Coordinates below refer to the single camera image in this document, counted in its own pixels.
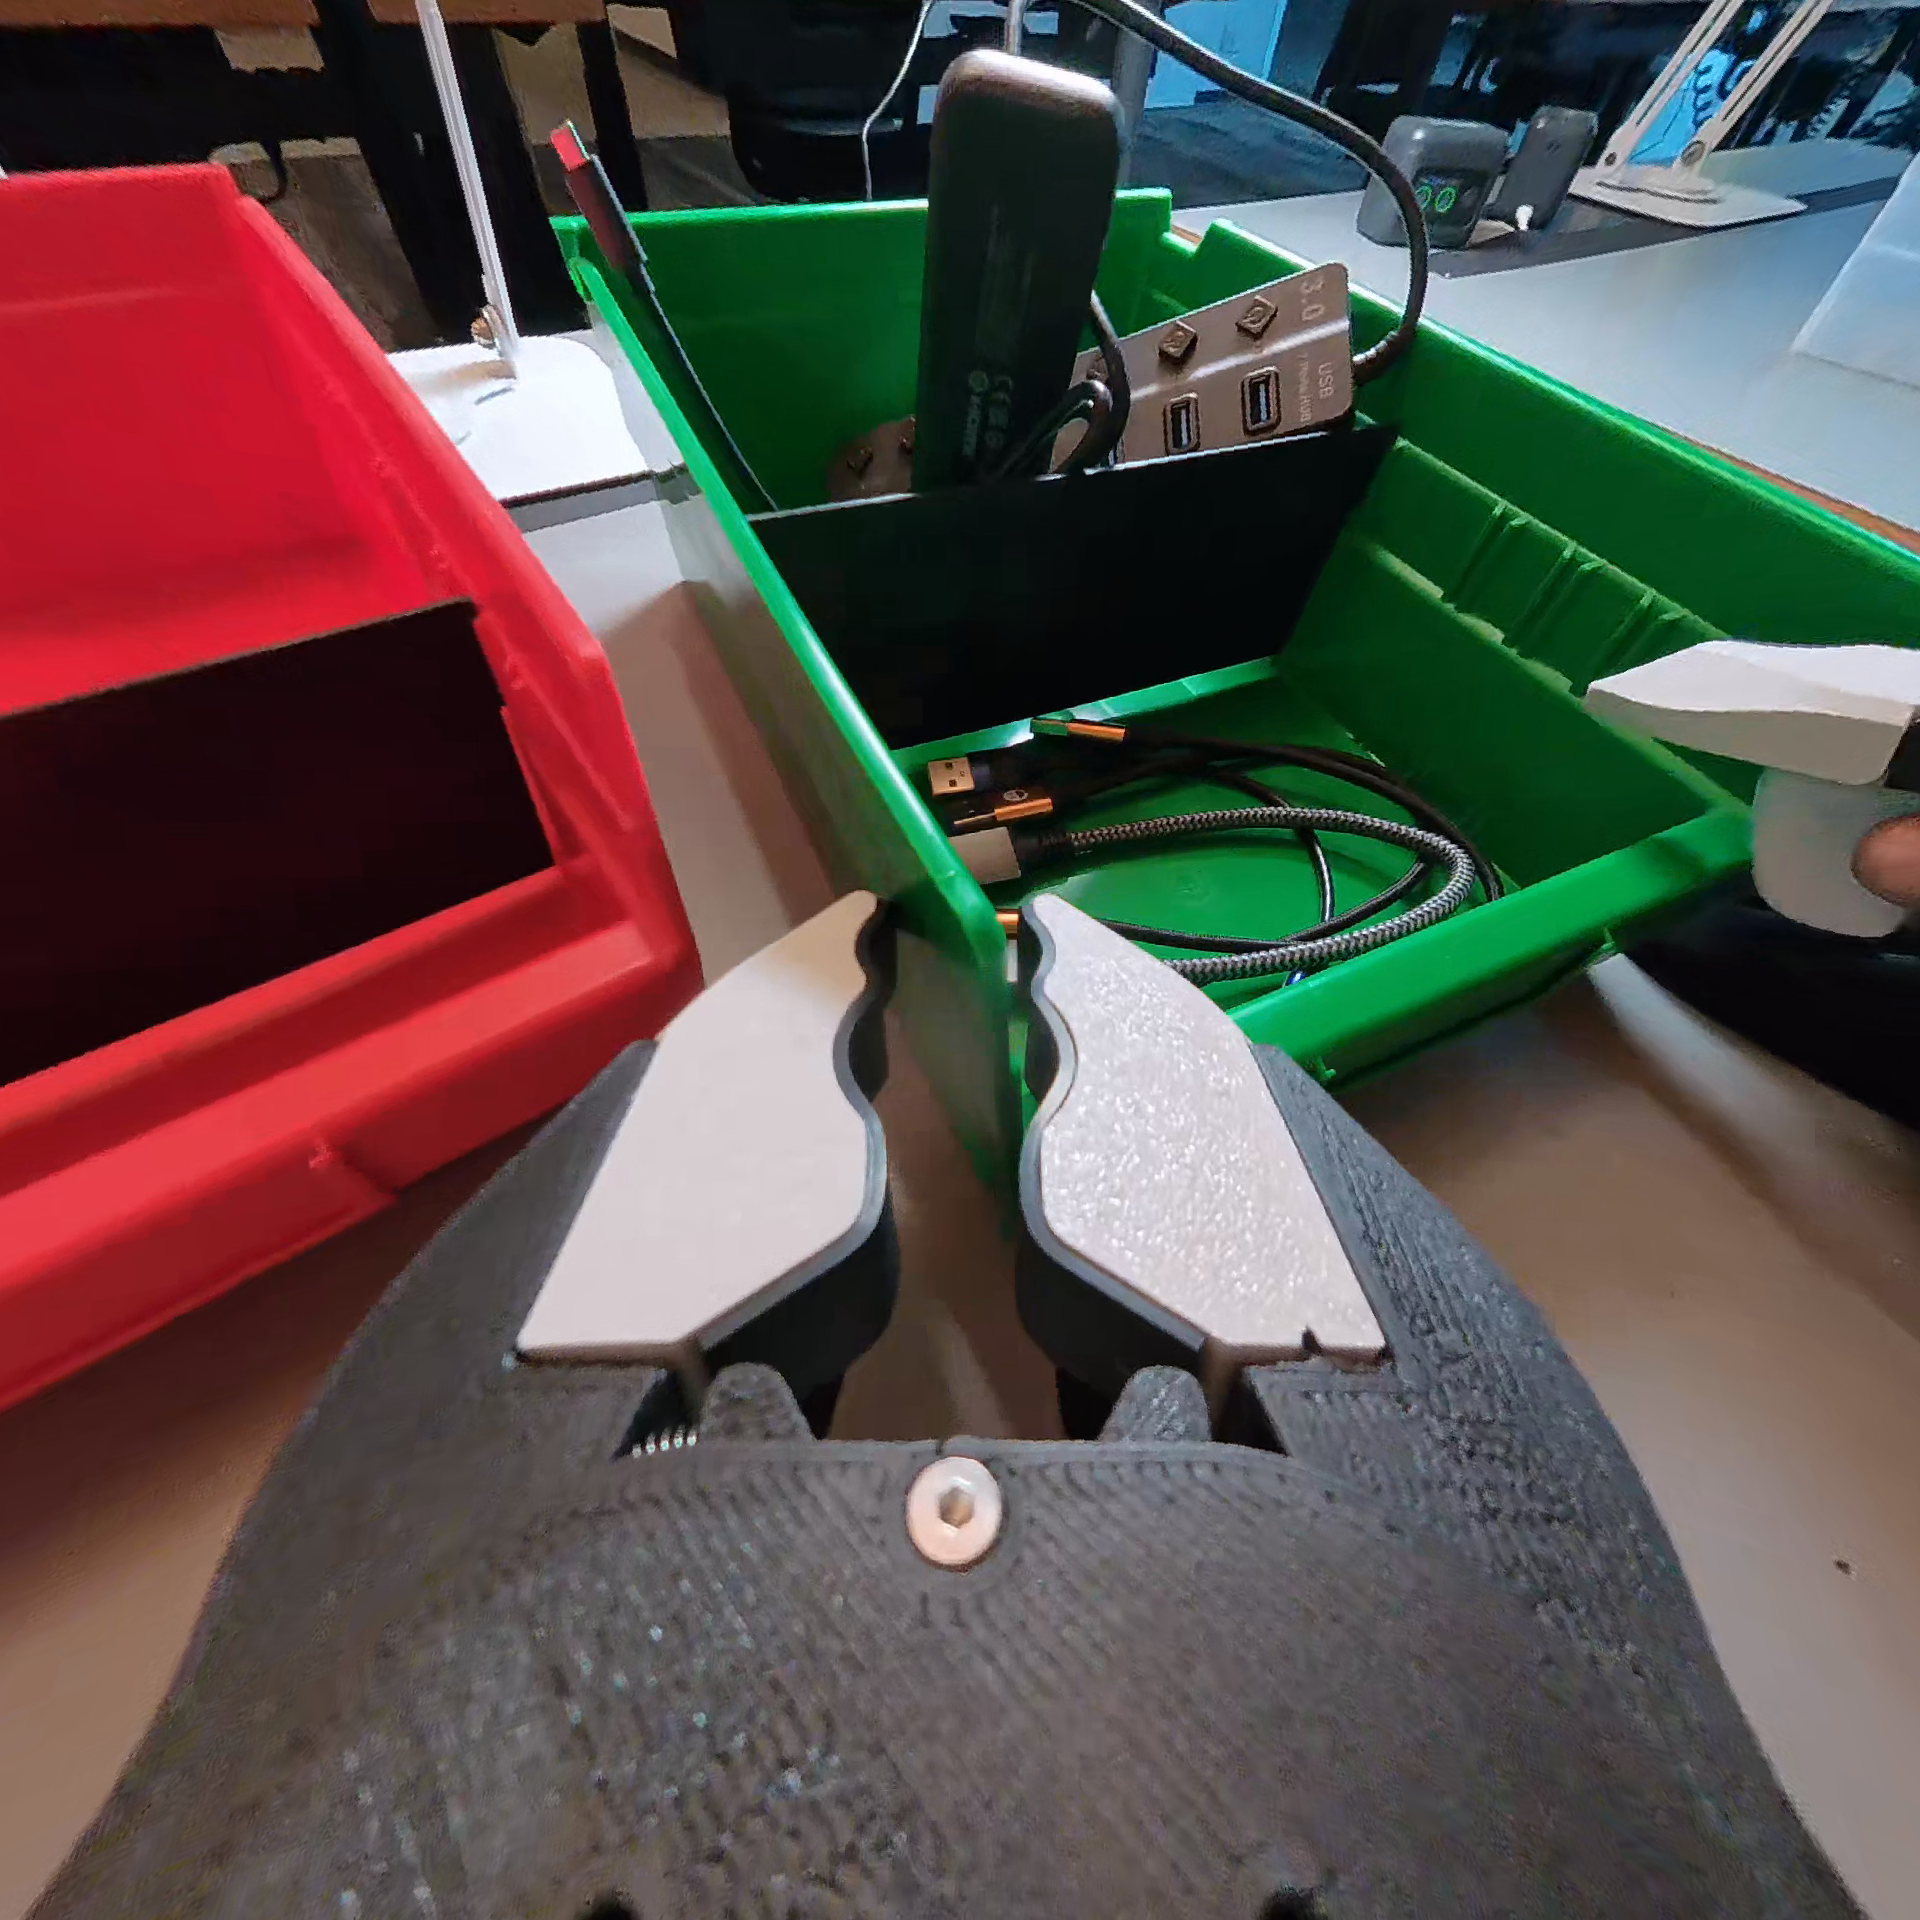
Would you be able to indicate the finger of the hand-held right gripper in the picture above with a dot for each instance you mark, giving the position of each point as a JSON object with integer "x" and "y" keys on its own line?
{"x": 1755, "y": 704}

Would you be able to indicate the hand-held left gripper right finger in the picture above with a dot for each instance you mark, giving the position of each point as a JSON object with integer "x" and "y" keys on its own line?
{"x": 1185, "y": 1170}

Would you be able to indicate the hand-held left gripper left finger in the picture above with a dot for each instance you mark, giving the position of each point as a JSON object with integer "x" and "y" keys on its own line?
{"x": 721, "y": 1156}

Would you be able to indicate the green plastic bin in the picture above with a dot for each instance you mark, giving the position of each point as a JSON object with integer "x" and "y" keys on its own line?
{"x": 1499, "y": 630}

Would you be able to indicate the black usb hub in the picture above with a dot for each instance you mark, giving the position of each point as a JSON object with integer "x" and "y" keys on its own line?
{"x": 1019, "y": 271}

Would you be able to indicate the red plastic bin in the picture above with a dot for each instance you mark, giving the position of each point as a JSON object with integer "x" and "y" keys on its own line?
{"x": 225, "y": 375}

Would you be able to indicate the grey usb hub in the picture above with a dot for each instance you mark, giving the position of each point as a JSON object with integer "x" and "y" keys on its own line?
{"x": 1290, "y": 324}

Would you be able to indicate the person's right hand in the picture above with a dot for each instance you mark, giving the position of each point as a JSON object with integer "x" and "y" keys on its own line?
{"x": 1893, "y": 857}

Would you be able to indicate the white stand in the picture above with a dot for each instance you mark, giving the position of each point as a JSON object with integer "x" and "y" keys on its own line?
{"x": 1680, "y": 194}

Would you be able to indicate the black bin divider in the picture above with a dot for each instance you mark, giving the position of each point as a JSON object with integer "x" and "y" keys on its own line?
{"x": 1049, "y": 585}
{"x": 271, "y": 839}

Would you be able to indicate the dark grey charger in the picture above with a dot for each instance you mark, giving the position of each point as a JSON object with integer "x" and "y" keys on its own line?
{"x": 1553, "y": 159}

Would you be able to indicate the grey charger with display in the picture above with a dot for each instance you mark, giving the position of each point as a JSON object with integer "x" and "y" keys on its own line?
{"x": 1425, "y": 166}

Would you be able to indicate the black card red tab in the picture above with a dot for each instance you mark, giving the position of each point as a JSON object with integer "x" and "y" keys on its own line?
{"x": 616, "y": 225}

